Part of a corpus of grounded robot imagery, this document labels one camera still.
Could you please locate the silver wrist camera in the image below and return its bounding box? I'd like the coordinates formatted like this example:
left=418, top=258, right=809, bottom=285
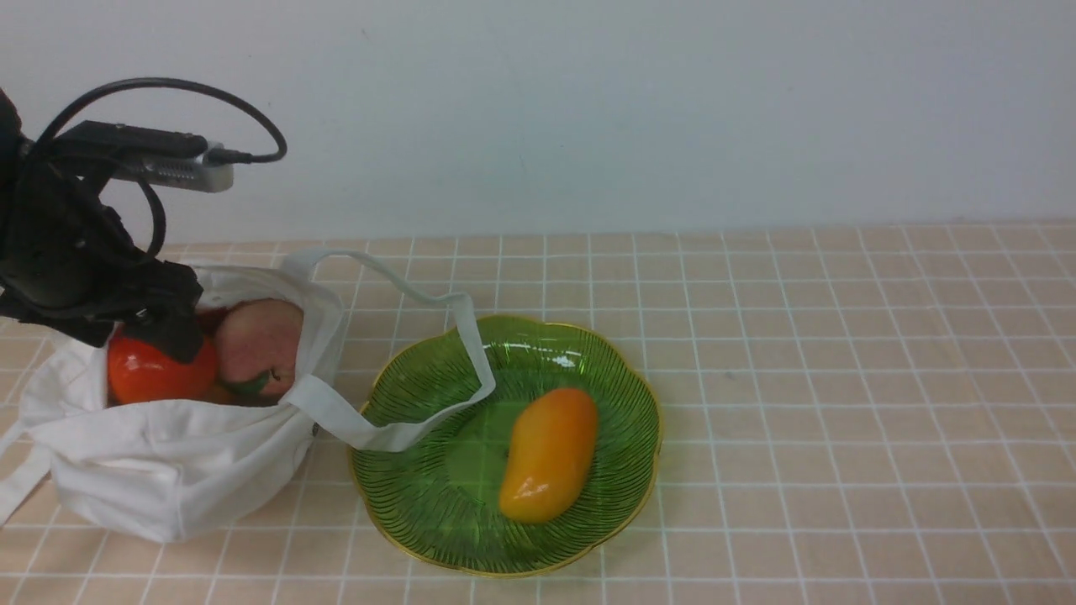
left=51, top=119, right=235, bottom=194

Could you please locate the black camera cable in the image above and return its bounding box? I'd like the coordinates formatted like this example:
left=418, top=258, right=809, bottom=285
left=29, top=78, right=288, bottom=261

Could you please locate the red tomato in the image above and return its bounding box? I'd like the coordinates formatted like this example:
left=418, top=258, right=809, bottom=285
left=107, top=334, right=220, bottom=403

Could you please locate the yellow orange mango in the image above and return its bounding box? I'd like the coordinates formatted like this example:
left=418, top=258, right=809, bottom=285
left=498, top=386, right=599, bottom=524

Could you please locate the green glass plate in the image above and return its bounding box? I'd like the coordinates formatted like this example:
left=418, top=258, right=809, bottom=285
left=350, top=315, right=664, bottom=577

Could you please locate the white cloth bag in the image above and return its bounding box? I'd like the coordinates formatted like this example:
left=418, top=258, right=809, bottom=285
left=1, top=249, right=496, bottom=543

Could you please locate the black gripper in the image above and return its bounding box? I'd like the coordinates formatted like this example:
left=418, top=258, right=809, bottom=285
left=3, top=97, right=203, bottom=364

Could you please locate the pink peach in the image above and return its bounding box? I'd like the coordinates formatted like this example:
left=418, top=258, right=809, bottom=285
left=213, top=298, right=305, bottom=398

